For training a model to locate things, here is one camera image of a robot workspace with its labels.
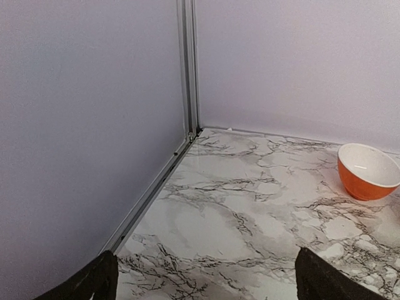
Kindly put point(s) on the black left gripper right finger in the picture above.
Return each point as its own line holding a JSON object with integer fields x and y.
{"x": 317, "y": 279}

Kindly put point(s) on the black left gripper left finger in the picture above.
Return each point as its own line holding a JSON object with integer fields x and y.
{"x": 96, "y": 280}

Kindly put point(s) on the red paper bowl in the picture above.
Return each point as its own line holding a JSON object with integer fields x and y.
{"x": 367, "y": 173}

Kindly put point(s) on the left aluminium frame post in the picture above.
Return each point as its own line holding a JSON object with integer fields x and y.
{"x": 186, "y": 16}

